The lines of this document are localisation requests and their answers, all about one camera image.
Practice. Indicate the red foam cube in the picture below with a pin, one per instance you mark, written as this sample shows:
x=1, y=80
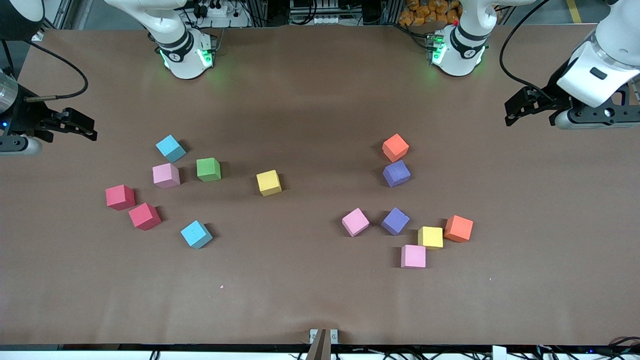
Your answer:
x=144, y=216
x=120, y=197

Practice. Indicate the aluminium frame post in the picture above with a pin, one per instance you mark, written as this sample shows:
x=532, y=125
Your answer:
x=260, y=12
x=389, y=10

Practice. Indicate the purple foam cube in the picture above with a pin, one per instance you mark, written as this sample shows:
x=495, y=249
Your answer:
x=395, y=221
x=396, y=173

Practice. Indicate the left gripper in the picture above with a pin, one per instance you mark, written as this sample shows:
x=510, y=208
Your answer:
x=551, y=102

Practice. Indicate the yellow foam cube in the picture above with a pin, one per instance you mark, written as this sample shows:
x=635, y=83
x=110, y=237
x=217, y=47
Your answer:
x=269, y=182
x=430, y=237

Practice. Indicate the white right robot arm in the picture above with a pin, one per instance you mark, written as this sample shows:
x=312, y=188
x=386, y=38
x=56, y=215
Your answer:
x=185, y=60

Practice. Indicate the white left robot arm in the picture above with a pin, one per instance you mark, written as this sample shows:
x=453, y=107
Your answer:
x=460, y=60

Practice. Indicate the pink foam cube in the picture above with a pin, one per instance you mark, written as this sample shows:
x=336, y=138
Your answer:
x=166, y=175
x=355, y=222
x=413, y=256

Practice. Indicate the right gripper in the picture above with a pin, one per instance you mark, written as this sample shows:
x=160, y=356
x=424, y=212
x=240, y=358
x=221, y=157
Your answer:
x=25, y=118

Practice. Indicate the light blue foam cube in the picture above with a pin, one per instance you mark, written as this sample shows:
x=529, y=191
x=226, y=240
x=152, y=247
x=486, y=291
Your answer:
x=170, y=147
x=196, y=234

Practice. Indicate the brown table cover sheet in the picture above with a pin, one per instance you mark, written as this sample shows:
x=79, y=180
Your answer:
x=320, y=300

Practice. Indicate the orange foam cube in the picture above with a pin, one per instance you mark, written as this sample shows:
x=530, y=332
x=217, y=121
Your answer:
x=458, y=228
x=395, y=147

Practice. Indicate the green foam cube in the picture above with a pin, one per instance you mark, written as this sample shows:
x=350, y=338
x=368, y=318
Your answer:
x=208, y=169

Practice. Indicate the white tag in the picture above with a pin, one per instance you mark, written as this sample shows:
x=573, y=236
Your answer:
x=499, y=353

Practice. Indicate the bag of orange items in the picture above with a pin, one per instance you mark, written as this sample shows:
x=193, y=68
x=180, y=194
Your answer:
x=425, y=12

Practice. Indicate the white power strip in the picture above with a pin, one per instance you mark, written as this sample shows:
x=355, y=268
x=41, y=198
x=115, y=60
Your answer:
x=220, y=11

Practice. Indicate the metal mount bracket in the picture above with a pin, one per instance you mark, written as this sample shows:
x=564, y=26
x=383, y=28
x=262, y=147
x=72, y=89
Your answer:
x=324, y=345

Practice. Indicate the aluminium frame corner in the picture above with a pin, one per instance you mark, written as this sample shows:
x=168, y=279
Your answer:
x=62, y=15

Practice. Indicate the white equipment box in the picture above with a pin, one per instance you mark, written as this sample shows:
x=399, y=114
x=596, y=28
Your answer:
x=320, y=20

